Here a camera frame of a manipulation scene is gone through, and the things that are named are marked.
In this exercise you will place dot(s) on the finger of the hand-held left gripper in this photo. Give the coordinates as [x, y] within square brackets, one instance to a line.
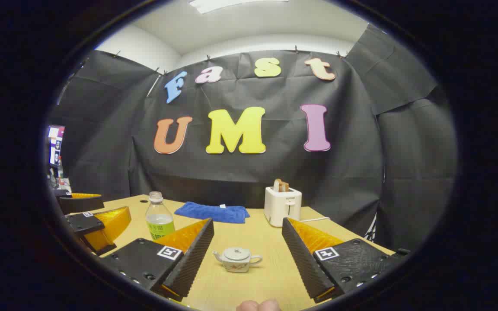
[82, 204]
[84, 222]

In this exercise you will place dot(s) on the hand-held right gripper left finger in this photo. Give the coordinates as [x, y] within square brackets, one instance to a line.
[193, 259]

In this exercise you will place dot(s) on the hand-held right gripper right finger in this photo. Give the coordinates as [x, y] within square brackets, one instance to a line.
[303, 259]

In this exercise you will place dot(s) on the white ceramic teacup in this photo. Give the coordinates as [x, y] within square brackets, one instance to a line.
[236, 266]

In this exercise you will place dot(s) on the clear water bottle green label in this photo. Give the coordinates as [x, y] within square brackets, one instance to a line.
[159, 216]

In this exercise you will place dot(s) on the blue towel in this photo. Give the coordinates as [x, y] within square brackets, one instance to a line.
[212, 212]

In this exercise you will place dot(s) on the white toaster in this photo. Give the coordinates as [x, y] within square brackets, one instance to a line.
[281, 207]

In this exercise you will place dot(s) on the computer monitor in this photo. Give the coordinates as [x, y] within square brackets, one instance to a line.
[55, 144]

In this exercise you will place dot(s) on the tripod legs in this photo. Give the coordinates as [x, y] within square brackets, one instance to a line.
[372, 229]

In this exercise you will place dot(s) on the toast slice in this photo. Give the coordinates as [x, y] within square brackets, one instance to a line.
[281, 185]

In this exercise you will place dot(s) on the black backdrop cloth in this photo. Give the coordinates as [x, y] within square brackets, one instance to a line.
[275, 172]

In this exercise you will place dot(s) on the ceiling light panel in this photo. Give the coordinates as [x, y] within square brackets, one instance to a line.
[227, 4]

